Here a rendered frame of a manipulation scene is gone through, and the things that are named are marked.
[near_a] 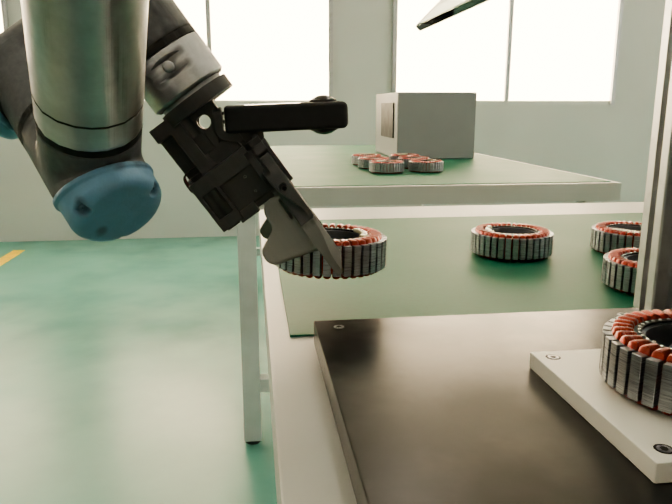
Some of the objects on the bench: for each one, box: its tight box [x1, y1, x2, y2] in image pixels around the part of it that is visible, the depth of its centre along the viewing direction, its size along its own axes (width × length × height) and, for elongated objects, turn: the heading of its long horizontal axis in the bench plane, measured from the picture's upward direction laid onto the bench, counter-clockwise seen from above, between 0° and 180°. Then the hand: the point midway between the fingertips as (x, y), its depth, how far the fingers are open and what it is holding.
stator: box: [590, 221, 642, 254], centre depth 92 cm, size 11×11×4 cm
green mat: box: [278, 213, 643, 337], centre depth 94 cm, size 94×61×1 cm, turn 97°
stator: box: [471, 222, 554, 262], centre depth 91 cm, size 11×11×4 cm
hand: (335, 252), depth 64 cm, fingers closed on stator, 13 cm apart
